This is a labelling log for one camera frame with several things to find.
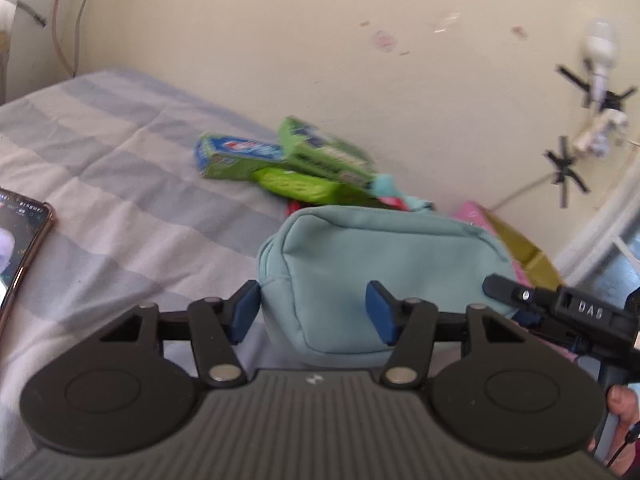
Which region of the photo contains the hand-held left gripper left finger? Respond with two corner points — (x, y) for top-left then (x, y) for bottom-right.
(100, 280), (262, 388)

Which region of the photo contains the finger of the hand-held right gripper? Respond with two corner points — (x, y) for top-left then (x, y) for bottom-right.
(482, 273), (557, 317)
(512, 308), (576, 351)

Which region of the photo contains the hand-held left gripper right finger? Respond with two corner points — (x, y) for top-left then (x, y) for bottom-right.
(365, 280), (535, 388)

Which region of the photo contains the pink cardboard box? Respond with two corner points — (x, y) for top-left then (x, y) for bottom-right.
(452, 200), (565, 292)

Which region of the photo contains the teal fabric pouch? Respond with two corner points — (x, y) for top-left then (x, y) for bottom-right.
(256, 205), (516, 368)

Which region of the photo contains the teal and pink plush toy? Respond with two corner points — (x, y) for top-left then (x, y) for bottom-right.
(285, 172), (435, 214)

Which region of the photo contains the lime green packet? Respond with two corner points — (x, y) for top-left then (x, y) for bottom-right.
(251, 166), (343, 207)

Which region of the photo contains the person's right hand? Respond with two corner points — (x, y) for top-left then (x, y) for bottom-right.
(587, 384), (640, 480)

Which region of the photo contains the black tape cross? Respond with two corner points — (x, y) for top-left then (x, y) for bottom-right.
(555, 64), (639, 112)
(544, 135), (592, 209)

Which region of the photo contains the green toothpaste box blue label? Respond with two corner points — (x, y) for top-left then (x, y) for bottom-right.
(195, 132), (288, 181)

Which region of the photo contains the green cardboard box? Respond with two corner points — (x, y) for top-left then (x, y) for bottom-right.
(276, 116), (377, 192)

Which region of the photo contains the striped bed sheet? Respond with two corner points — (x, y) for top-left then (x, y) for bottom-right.
(0, 65), (608, 463)

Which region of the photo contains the smartphone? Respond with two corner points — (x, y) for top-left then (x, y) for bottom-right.
(0, 187), (57, 329)

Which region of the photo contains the white light bulb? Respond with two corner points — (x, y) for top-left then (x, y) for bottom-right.
(579, 19), (617, 108)

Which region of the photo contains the white window frame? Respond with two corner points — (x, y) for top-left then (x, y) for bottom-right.
(551, 157), (640, 286)

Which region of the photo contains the white wall cable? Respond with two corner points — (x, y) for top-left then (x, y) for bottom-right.
(486, 170), (557, 212)

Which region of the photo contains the white wall socket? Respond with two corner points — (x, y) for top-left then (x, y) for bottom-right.
(571, 109), (630, 157)

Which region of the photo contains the brown hanging cable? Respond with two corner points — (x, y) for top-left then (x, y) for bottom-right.
(51, 0), (107, 80)

